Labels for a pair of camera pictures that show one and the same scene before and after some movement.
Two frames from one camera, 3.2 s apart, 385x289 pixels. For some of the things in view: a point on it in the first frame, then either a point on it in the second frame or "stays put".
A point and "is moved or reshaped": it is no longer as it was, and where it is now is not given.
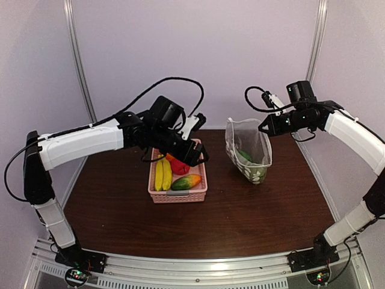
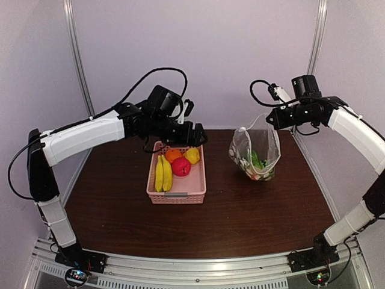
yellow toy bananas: (163, 174) stays put
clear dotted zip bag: (249, 147) is moved or reshaped
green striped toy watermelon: (254, 172) to (259, 163)
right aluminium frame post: (317, 39) stays put
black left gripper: (191, 161) to (186, 140)
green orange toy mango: (186, 182) to (255, 177)
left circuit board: (76, 277) stays put
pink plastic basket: (196, 193) stays put
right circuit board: (319, 277) stays put
